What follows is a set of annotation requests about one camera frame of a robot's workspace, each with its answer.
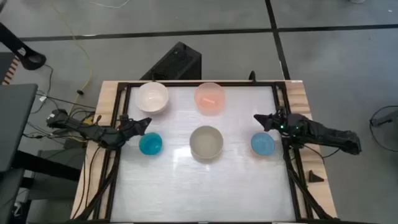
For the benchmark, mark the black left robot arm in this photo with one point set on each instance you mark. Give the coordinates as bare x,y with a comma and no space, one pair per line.
93,132

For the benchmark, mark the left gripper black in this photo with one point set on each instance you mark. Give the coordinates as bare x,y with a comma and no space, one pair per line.
129,127

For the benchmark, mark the dark grey desk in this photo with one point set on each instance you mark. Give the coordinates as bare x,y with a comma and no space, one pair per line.
15,124

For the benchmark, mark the pink bowl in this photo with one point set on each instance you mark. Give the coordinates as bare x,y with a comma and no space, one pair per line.
209,99

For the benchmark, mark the blue speckled bowl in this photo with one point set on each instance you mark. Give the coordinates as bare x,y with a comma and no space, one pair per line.
263,144

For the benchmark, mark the black support beam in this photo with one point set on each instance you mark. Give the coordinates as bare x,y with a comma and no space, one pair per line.
46,166

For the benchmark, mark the black metal table frame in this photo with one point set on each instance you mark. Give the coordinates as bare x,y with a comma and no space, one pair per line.
186,84

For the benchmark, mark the small black post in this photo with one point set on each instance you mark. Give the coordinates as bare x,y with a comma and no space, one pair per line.
252,77

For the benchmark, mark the grey bowl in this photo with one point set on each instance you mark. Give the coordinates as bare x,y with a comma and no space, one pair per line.
206,142

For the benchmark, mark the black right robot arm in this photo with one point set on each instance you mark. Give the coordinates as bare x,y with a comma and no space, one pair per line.
329,135

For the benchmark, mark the black computer tower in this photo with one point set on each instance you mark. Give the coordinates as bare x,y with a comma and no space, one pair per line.
177,63

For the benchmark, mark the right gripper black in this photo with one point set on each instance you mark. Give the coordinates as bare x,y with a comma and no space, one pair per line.
284,124

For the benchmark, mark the grey stand leg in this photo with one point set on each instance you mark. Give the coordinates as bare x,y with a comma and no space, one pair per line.
387,119

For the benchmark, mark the black stand leg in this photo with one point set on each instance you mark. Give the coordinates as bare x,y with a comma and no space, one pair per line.
31,59

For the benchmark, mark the white glossy work sheet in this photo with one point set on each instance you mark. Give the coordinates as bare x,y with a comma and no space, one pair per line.
202,193

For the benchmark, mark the orange black striped panel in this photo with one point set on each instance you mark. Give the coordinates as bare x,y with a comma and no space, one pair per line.
11,71

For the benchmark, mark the teal bowl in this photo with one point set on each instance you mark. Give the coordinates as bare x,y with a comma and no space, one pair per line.
150,143

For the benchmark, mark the black wedge block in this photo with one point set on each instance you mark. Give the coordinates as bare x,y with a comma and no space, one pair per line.
314,178

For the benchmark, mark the white bowl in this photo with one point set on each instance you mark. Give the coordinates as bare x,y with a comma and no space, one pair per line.
152,98

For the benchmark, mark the black plug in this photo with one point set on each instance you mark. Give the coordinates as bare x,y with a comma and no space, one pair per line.
80,92

